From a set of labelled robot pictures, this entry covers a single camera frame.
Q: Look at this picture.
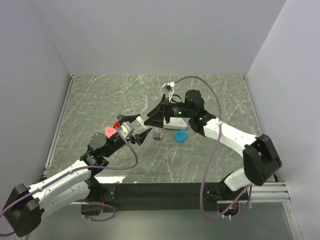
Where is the small grey plug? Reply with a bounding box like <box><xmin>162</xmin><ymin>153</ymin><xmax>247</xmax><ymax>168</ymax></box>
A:
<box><xmin>152</xmin><ymin>132</ymin><xmax>163</xmax><ymax>141</ymax></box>

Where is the pink triangular power strip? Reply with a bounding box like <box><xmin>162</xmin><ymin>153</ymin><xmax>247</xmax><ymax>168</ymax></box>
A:
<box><xmin>104</xmin><ymin>126</ymin><xmax>117</xmax><ymax>139</ymax></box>

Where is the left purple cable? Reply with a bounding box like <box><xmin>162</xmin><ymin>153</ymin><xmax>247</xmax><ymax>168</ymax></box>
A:
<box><xmin>0</xmin><ymin>129</ymin><xmax>140</xmax><ymax>237</ymax></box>

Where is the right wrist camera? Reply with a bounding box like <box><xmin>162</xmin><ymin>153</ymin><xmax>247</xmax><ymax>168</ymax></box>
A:
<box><xmin>162</xmin><ymin>81</ymin><xmax>176</xmax><ymax>92</ymax></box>

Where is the white triangular power strip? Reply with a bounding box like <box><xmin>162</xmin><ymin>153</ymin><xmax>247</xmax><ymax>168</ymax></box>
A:
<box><xmin>163</xmin><ymin>117</ymin><xmax>188</xmax><ymax>130</ymax></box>

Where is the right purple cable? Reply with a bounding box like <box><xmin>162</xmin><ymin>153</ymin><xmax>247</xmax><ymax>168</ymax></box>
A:
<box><xmin>172</xmin><ymin>76</ymin><xmax>252</xmax><ymax>221</ymax></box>

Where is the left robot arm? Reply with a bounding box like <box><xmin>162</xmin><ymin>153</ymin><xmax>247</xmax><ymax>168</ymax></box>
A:
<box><xmin>0</xmin><ymin>114</ymin><xmax>151</xmax><ymax>238</ymax></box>

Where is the black base beam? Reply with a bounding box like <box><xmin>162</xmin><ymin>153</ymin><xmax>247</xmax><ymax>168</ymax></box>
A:
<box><xmin>98</xmin><ymin>182</ymin><xmax>226</xmax><ymax>213</ymax></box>

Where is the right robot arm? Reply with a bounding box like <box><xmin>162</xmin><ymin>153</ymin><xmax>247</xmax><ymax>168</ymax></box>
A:
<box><xmin>144</xmin><ymin>89</ymin><xmax>282</xmax><ymax>200</ymax></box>

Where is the purple cable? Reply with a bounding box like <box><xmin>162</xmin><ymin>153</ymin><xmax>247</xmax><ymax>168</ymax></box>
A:
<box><xmin>172</xmin><ymin>76</ymin><xmax>252</xmax><ymax>221</ymax></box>
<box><xmin>0</xmin><ymin>129</ymin><xmax>140</xmax><ymax>237</ymax></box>

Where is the blue square plug adapter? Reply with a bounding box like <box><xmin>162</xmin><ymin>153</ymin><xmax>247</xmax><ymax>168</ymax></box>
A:
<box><xmin>173</xmin><ymin>130</ymin><xmax>188</xmax><ymax>143</ymax></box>

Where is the white square plug adapter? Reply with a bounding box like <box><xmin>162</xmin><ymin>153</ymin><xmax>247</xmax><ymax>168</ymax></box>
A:
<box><xmin>136</xmin><ymin>116</ymin><xmax>144</xmax><ymax>126</ymax></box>

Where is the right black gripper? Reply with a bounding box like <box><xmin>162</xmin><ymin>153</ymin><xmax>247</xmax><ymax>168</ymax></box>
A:
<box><xmin>144</xmin><ymin>94</ymin><xmax>194</xmax><ymax>129</ymax></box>

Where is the aluminium rail frame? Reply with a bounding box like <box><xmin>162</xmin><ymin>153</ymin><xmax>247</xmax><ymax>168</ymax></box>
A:
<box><xmin>39</xmin><ymin>74</ymin><xmax>76</xmax><ymax>182</ymax></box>

